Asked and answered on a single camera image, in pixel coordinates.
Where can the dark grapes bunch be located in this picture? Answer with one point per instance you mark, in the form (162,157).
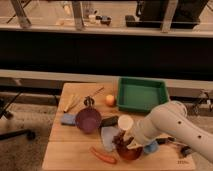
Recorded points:
(119,141)

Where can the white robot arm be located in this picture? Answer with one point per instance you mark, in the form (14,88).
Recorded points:
(169,118)

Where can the purple bowl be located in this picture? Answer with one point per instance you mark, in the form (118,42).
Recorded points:
(88,120)

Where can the red bowl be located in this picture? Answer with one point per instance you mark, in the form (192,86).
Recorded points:
(128,154)

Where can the orange fruit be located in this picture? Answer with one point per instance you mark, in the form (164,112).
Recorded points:
(110,100)

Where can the wooden spoon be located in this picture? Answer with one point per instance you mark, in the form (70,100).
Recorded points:
(89,100)

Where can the green plastic tray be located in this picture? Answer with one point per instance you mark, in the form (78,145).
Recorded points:
(140,95)

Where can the black rectangular block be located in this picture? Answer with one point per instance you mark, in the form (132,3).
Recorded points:
(111,121)

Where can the yellow banana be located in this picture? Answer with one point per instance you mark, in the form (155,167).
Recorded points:
(71,102)

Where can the wooden table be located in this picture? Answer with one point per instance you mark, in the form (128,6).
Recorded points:
(68,148)

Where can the light blue cloth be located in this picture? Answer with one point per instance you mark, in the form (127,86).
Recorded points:
(107,136)

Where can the blue sponge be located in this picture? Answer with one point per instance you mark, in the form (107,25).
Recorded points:
(68,119)

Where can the orange carrot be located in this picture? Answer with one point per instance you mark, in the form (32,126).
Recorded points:
(104,157)

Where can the blue cup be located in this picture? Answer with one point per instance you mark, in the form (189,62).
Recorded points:
(151,148)

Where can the black tool on table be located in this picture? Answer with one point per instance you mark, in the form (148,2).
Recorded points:
(183,149)

